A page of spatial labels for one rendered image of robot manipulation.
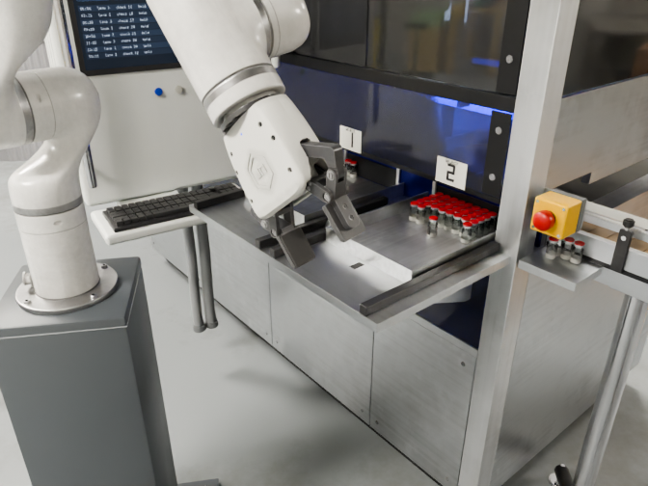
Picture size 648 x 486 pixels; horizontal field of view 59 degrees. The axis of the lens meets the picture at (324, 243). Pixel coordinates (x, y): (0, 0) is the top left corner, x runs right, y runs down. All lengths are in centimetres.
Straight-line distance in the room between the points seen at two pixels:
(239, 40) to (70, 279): 71
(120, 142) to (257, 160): 120
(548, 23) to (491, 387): 83
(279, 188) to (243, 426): 159
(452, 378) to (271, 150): 110
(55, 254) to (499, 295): 92
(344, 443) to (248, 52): 161
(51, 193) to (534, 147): 90
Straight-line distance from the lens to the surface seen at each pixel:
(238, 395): 221
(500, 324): 138
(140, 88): 174
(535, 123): 119
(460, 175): 131
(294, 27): 65
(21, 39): 102
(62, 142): 113
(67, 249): 116
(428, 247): 128
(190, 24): 61
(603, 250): 131
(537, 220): 119
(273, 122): 56
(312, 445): 202
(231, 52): 59
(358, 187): 160
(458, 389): 156
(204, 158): 185
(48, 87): 109
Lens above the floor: 146
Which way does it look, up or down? 27 degrees down
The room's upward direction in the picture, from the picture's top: straight up
